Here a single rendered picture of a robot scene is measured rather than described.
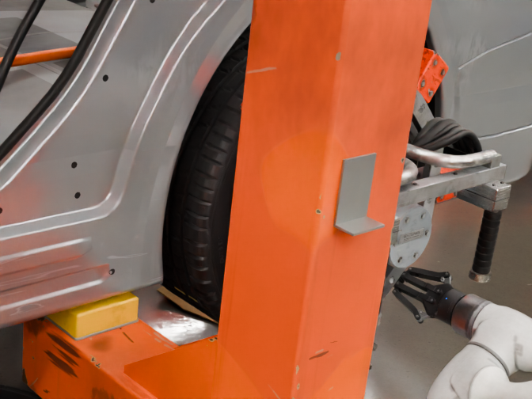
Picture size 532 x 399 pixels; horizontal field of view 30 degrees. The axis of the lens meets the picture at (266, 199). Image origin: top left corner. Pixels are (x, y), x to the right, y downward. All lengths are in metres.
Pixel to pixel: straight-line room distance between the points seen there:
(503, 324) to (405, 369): 1.17
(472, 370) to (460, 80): 0.70
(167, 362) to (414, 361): 1.76
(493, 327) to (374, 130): 0.88
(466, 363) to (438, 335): 1.45
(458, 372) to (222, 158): 0.62
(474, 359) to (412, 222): 0.30
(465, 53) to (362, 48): 1.13
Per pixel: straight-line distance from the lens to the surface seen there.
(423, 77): 2.02
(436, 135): 1.97
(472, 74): 2.35
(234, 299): 1.37
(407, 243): 1.90
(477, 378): 1.95
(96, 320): 1.78
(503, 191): 1.97
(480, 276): 2.02
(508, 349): 2.03
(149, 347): 1.76
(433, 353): 3.31
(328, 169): 1.20
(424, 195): 1.81
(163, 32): 1.69
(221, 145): 1.80
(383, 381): 3.10
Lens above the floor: 1.56
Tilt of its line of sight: 21 degrees down
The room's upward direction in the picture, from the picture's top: 7 degrees clockwise
